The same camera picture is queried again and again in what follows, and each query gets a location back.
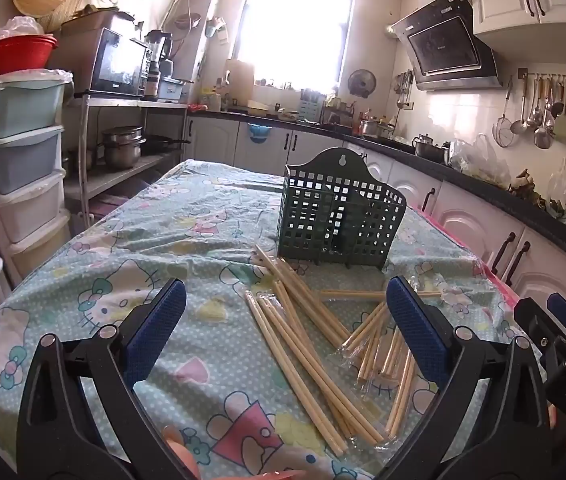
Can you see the black range hood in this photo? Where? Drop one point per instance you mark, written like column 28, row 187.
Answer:
column 443, row 45

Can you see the black kitchen countertop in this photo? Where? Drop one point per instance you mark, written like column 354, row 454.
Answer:
column 513, row 195

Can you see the small steel pot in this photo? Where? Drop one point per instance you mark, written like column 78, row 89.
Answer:
column 82, row 159

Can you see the crumpled clear plastic bag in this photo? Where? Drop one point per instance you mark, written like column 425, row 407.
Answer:
column 560, row 185

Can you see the large metal spoon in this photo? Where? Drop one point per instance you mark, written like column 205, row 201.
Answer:
column 542, row 137

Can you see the person's left hand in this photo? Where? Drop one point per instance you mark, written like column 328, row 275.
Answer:
column 180, row 450

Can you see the woven bamboo mat tray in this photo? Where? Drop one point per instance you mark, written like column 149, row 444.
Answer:
column 70, row 15

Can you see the black blender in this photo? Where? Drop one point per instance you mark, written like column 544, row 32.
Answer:
column 158, row 47

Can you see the white lower cabinets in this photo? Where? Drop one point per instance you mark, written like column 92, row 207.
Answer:
column 463, row 210

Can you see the teal wall holder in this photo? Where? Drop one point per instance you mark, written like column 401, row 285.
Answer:
column 215, row 27

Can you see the green spatula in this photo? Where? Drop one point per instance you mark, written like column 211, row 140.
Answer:
column 562, row 127

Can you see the black microwave oven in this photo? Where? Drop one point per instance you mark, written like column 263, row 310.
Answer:
column 113, row 65

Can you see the steel stock pot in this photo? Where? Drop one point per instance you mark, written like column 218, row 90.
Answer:
column 373, row 127

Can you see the blue plastic tub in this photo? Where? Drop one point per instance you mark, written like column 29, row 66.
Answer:
column 170, row 90

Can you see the kitchen window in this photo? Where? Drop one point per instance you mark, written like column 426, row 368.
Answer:
column 293, row 25

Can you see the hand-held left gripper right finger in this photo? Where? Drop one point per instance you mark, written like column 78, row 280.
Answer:
column 415, row 330

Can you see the cartoon printed blanket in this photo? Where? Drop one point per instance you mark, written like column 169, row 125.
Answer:
column 163, row 220

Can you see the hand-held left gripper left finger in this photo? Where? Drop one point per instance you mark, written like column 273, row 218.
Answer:
column 155, row 330

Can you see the bunch of hanging utensils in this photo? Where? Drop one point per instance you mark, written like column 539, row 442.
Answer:
column 403, row 87

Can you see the red plastic basin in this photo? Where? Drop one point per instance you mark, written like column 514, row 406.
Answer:
column 18, row 57

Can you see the metal ladle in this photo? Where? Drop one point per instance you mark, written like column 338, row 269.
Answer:
column 518, row 126

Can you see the small wall fan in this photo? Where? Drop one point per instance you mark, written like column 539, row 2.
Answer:
column 361, row 83

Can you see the black frying pan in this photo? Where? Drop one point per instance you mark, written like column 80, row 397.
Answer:
column 158, row 144

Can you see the blue hanging plastic bowl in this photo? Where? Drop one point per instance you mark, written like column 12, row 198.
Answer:
column 258, row 132

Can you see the wooden cutting board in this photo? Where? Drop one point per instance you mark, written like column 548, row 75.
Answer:
column 240, row 85

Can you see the ginger roots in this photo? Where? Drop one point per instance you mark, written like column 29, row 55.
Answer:
column 525, row 185

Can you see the metal shelf rack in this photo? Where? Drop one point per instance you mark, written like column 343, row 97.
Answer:
column 128, row 102

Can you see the utensil hanging rail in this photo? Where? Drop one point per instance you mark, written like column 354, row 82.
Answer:
column 548, row 76

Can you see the person's right hand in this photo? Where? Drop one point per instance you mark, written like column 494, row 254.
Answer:
column 552, row 417

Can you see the green plastic utensil holder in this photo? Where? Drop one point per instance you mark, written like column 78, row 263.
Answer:
column 313, row 210

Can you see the bunch of wooden chopsticks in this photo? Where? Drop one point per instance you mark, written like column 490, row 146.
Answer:
column 308, row 360

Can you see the stacked steel pots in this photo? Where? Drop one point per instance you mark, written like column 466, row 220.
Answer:
column 123, row 152

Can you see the large clear plastic bag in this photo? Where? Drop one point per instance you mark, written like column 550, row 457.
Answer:
column 478, row 160

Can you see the metal kettle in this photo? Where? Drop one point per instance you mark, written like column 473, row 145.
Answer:
column 428, row 150

